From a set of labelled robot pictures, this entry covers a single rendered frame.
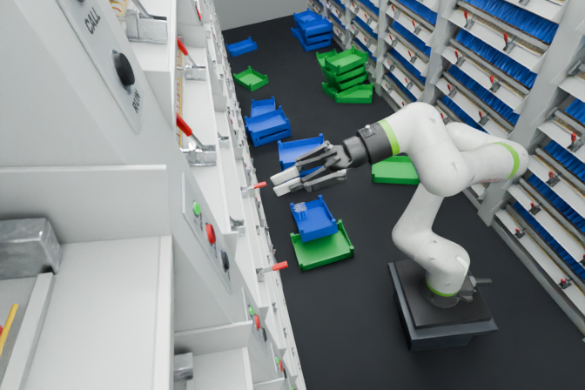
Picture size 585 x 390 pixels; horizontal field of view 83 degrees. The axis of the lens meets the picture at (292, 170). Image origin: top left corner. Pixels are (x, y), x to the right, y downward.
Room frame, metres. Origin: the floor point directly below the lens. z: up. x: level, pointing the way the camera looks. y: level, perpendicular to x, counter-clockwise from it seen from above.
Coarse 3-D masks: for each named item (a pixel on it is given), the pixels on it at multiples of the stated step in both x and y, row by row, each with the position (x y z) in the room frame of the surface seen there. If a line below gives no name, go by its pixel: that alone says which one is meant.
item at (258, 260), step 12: (240, 156) 0.81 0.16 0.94; (240, 168) 0.77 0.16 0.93; (240, 180) 0.71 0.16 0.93; (252, 216) 0.57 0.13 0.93; (252, 228) 0.53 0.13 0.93; (252, 240) 0.49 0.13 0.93; (252, 252) 0.45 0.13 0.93; (264, 288) 0.36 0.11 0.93; (264, 300) 0.33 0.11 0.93; (276, 336) 0.25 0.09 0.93
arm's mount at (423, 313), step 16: (400, 272) 0.63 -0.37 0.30; (416, 272) 0.62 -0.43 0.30; (416, 288) 0.56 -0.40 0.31; (416, 304) 0.49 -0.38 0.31; (464, 304) 0.46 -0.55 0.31; (480, 304) 0.45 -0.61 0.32; (416, 320) 0.43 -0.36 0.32; (432, 320) 0.42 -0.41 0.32; (448, 320) 0.41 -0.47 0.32; (464, 320) 0.41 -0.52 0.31; (480, 320) 0.40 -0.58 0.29
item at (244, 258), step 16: (224, 96) 0.81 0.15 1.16; (224, 112) 0.80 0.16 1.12; (224, 128) 0.73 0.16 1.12; (224, 144) 0.64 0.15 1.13; (224, 160) 0.59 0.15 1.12; (224, 176) 0.54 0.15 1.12; (240, 192) 0.49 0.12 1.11; (240, 208) 0.44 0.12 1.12; (240, 224) 0.40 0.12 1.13; (240, 240) 0.36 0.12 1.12; (240, 256) 0.33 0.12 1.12; (256, 288) 0.27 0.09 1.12
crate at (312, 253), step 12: (300, 240) 1.07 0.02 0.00; (312, 240) 1.06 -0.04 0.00; (324, 240) 1.04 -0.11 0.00; (336, 240) 1.03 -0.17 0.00; (348, 240) 0.99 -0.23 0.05; (300, 252) 0.99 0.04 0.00; (312, 252) 0.98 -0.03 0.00; (324, 252) 0.97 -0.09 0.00; (336, 252) 0.95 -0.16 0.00; (348, 252) 0.91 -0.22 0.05; (300, 264) 0.88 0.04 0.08; (312, 264) 0.89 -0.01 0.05; (324, 264) 0.90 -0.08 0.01
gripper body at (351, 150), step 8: (344, 144) 0.59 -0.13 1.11; (352, 144) 0.58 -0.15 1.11; (360, 144) 0.58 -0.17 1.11; (344, 152) 0.59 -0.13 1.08; (352, 152) 0.57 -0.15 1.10; (360, 152) 0.56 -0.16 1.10; (328, 160) 0.58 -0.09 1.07; (344, 160) 0.57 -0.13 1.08; (352, 160) 0.56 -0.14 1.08; (360, 160) 0.56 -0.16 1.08; (336, 168) 0.56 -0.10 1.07; (344, 168) 0.55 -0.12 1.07
